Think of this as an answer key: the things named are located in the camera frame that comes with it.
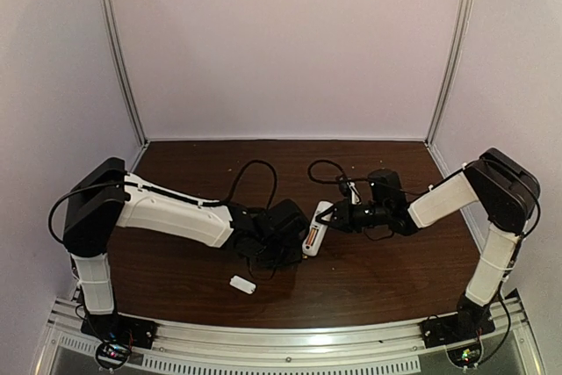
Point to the circuit board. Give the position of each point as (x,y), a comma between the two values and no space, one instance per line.
(111,356)
(465,356)

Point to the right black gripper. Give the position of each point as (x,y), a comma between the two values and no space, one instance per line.
(341,213)

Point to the front aluminium rail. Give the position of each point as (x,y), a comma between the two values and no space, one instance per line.
(181,348)

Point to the aluminium corner post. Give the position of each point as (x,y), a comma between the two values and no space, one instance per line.
(460,27)
(118,58)

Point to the orange battery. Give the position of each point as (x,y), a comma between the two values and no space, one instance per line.
(311,237)

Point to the white remote control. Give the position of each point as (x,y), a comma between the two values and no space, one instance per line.
(318,228)

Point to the white battery cover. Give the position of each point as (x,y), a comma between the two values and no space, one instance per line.
(242,284)

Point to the left circuit board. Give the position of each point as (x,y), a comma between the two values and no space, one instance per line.
(111,356)

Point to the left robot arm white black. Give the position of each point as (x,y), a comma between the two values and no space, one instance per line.
(111,197)

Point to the right circuit board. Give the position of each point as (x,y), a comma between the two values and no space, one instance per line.
(465,356)

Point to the left aluminium corner post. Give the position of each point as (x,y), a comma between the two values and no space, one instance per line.
(118,58)

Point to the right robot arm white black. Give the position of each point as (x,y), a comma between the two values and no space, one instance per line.
(494,190)

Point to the right aluminium corner post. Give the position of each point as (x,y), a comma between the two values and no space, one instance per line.
(460,27)

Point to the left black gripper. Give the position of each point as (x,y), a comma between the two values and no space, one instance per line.
(285,258)

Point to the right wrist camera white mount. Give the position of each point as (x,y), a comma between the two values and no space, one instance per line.
(349,190)

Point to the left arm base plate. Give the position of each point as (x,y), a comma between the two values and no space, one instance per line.
(125,330)

